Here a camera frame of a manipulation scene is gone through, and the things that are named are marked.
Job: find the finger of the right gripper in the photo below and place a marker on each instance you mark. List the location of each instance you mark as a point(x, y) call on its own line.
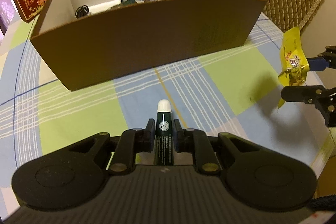
point(326, 59)
point(323, 99)

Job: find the dark green cream tube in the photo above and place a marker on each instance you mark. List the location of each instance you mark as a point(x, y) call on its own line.
point(164, 155)

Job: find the brown cardboard storage box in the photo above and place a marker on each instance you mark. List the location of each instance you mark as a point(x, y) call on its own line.
point(85, 44)

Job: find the gold metal hair clip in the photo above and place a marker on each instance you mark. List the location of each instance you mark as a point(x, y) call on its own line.
point(121, 5)

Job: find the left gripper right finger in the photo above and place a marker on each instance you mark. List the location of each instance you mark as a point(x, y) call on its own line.
point(196, 143)

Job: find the checkered tablecloth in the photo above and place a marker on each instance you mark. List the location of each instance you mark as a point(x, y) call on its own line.
point(236, 91)

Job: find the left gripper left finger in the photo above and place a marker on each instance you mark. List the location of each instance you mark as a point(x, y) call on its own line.
point(131, 142)

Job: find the yellow snack packet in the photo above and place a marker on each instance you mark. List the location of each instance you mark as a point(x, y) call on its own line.
point(293, 60)

